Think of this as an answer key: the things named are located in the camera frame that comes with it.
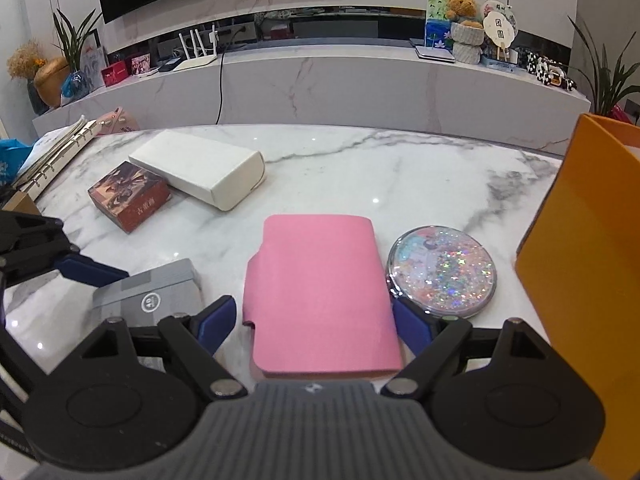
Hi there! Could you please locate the round wooden vase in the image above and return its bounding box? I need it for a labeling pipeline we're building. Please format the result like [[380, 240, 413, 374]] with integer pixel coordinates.
[[33, 56, 72, 109]]

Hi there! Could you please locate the pink fan heater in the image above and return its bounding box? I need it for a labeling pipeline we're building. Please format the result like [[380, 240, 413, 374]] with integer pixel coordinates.
[[96, 106, 139, 136]]

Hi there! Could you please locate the grey laptop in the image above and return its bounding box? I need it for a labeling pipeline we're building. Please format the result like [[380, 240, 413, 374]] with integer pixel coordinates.
[[413, 44, 457, 64]]

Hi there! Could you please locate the small red box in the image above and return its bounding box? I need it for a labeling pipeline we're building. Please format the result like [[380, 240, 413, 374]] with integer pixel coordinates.
[[101, 60, 132, 87]]

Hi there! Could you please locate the black cable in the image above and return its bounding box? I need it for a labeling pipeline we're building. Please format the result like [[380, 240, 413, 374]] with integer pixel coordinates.
[[216, 25, 243, 126]]

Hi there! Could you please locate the ring binder notebook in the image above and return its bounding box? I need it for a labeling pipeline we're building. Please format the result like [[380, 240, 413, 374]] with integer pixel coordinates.
[[10, 115, 99, 196]]

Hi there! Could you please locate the orange cardboard box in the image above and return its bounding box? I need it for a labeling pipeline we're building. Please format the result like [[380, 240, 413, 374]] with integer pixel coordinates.
[[515, 113, 640, 480]]

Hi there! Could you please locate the white marble media console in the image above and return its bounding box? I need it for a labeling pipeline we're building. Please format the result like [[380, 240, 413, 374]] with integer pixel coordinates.
[[31, 42, 593, 157]]

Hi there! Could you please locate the blue plastic bag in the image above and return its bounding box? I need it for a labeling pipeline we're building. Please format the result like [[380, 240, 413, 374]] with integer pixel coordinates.
[[0, 139, 33, 186]]

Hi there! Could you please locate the photo frame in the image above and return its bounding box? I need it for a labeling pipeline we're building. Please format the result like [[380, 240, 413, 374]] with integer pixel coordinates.
[[79, 30, 109, 92]]

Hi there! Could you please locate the black and white toy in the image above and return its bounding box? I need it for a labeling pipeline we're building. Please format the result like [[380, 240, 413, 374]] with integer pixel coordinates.
[[525, 51, 579, 92]]

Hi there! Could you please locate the green and blue painting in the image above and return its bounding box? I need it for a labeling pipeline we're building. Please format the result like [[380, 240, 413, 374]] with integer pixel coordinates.
[[425, 0, 458, 52]]

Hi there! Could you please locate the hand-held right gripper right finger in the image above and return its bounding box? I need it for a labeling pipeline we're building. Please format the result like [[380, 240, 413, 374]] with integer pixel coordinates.
[[380, 296, 556, 400]]

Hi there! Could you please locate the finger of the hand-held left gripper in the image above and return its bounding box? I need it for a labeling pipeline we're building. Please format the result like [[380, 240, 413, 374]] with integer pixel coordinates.
[[0, 332, 56, 441], [0, 210, 130, 291]]

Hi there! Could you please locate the brown teddy bear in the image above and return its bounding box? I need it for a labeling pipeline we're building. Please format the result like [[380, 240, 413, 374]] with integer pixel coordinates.
[[445, 0, 484, 29]]

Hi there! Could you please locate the round paper fan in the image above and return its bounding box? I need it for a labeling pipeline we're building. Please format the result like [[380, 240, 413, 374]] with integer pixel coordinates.
[[481, 1, 517, 62]]

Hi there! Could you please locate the long white box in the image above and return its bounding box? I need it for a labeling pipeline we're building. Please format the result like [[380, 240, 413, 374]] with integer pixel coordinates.
[[128, 130, 267, 212]]

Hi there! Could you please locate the green leafy plant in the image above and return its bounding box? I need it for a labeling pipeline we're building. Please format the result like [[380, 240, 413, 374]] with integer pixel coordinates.
[[51, 7, 104, 77]]

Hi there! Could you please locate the blue glass vase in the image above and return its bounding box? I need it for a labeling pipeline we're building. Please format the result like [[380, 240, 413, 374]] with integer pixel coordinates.
[[60, 71, 92, 107]]

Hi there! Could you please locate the red art-printed box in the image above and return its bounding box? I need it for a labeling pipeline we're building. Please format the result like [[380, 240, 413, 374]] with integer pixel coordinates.
[[87, 161, 172, 234]]

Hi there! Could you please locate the white router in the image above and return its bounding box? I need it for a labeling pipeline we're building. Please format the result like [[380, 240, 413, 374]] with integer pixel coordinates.
[[159, 24, 219, 73]]

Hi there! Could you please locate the dried flower bouquet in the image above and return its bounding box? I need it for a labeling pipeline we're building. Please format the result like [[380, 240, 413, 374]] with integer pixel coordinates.
[[6, 39, 51, 116]]

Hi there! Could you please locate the pink wallet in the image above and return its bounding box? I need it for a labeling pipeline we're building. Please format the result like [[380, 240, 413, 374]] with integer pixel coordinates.
[[242, 214, 405, 380]]

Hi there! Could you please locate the blue tray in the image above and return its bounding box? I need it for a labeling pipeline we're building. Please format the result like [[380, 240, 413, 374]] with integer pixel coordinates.
[[481, 52, 519, 71]]

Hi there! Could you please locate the round glitter compact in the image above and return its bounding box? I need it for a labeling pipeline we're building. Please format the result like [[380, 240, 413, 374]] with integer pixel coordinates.
[[386, 225, 499, 320]]

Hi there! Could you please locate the grey box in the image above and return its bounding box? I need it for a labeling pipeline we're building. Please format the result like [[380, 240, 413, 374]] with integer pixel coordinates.
[[91, 258, 205, 372]]

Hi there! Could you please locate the potted long-leaf plant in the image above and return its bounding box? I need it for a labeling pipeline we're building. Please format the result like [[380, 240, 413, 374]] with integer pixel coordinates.
[[566, 14, 640, 117]]

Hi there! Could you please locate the pink plastic bag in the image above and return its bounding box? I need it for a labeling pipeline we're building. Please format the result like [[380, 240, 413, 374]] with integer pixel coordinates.
[[611, 101, 640, 126]]

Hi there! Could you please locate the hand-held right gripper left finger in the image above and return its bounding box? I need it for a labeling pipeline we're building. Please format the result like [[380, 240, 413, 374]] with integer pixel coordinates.
[[72, 296, 248, 400]]

